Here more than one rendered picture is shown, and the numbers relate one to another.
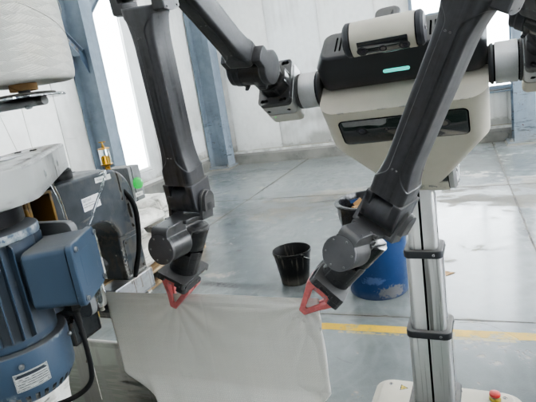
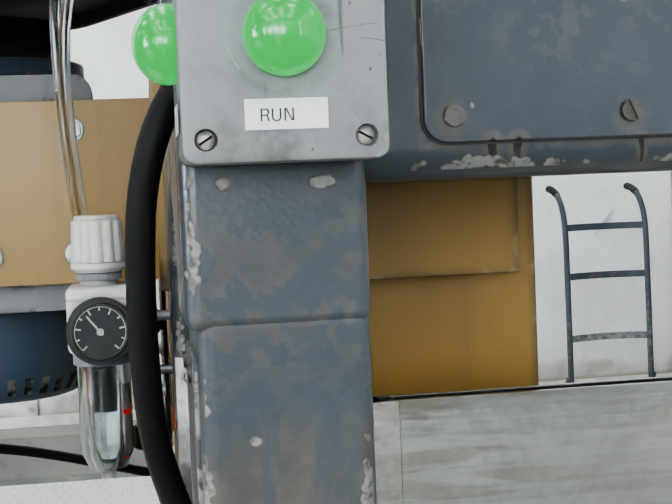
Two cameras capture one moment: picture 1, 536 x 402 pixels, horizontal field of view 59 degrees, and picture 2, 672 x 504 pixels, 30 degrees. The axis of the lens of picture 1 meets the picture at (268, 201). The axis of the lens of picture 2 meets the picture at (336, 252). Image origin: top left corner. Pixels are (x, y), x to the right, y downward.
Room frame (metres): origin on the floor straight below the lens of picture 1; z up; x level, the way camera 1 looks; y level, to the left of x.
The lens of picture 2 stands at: (1.60, 0.12, 1.23)
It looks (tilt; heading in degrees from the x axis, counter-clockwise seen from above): 3 degrees down; 148
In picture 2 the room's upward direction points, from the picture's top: 2 degrees counter-clockwise
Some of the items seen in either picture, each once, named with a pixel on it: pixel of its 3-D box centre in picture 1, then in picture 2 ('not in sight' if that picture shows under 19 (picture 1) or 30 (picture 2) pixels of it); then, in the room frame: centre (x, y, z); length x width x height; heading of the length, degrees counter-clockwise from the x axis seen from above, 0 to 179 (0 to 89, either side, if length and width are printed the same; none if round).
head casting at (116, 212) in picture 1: (55, 230); (470, 213); (1.10, 0.51, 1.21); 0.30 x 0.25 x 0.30; 67
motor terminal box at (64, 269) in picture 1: (68, 274); not in sight; (0.66, 0.31, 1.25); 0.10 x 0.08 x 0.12; 2
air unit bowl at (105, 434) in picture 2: (98, 292); (106, 414); (0.93, 0.38, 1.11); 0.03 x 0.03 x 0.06
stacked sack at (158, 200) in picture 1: (144, 203); not in sight; (4.47, 1.18, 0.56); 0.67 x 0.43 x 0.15; 67
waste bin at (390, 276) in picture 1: (375, 244); not in sight; (3.04, -0.68, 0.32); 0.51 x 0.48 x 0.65; 157
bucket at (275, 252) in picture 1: (293, 265); not in sight; (3.39, -0.12, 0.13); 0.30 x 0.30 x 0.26
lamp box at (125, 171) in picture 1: (124, 183); (275, 42); (1.19, 0.35, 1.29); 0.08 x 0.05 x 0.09; 67
